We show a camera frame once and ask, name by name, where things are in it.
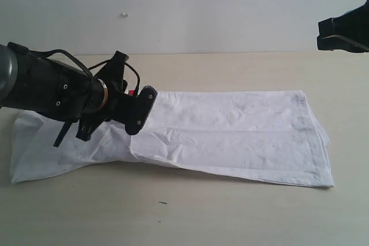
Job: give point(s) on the white t-shirt red lettering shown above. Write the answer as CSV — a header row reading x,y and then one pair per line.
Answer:
x,y
263,136

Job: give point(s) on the white wall hook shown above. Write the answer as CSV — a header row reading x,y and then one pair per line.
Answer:
x,y
124,14

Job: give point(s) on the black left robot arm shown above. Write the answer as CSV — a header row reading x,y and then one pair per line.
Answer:
x,y
58,86

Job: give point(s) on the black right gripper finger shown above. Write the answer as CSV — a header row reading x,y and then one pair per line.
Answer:
x,y
348,32

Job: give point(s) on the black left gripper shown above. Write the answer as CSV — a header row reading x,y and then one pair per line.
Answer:
x,y
117,105

